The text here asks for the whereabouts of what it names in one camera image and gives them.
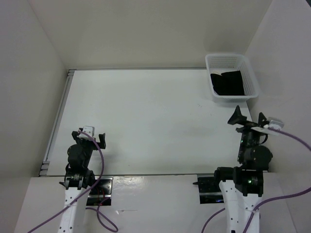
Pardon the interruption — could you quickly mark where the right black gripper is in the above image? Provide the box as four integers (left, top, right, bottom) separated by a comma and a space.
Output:
227, 104, 266, 162

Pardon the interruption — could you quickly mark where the white plastic basket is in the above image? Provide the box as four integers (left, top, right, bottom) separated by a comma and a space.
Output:
205, 53, 259, 102

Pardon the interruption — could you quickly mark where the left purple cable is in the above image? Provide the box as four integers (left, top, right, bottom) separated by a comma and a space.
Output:
27, 131, 119, 233

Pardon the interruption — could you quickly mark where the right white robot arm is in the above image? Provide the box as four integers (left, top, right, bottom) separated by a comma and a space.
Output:
213, 106, 273, 233

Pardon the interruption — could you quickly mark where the aluminium table edge rail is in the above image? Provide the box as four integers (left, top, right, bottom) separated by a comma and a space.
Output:
38, 69, 76, 177

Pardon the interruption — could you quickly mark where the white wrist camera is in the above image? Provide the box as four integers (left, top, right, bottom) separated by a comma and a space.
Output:
77, 126, 95, 140
251, 117, 284, 134

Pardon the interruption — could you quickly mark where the purple cable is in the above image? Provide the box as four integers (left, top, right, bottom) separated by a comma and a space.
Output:
27, 131, 119, 233
201, 128, 311, 233

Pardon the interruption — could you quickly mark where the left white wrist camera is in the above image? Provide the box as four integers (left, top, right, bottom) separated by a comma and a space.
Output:
77, 126, 95, 140

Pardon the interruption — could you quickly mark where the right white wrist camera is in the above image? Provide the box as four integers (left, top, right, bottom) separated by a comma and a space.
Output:
251, 117, 284, 134

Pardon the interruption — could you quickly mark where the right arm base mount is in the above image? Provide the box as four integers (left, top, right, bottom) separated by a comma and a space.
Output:
193, 175, 224, 204

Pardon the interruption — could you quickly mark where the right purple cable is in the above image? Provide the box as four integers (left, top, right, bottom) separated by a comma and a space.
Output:
201, 128, 311, 233

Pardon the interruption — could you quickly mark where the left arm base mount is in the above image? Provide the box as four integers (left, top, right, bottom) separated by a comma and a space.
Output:
86, 177, 113, 207

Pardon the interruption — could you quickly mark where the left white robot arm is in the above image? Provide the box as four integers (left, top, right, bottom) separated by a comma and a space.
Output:
58, 126, 106, 233

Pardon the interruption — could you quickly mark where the black skirt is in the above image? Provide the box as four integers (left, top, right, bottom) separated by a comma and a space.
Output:
210, 71, 245, 96

